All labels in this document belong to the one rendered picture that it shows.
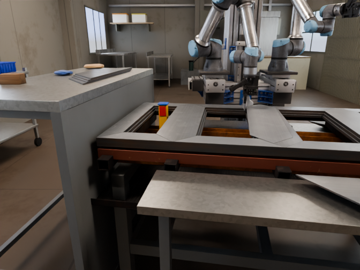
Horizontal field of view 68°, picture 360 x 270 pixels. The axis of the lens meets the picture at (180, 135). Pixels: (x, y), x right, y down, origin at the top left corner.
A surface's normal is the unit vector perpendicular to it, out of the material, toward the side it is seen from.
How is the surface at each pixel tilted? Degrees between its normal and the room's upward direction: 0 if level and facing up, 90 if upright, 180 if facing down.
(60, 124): 90
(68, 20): 90
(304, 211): 0
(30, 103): 90
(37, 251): 0
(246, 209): 0
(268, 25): 90
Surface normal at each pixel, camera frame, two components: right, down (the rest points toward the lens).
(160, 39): -0.01, 0.33
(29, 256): 0.00, -0.95
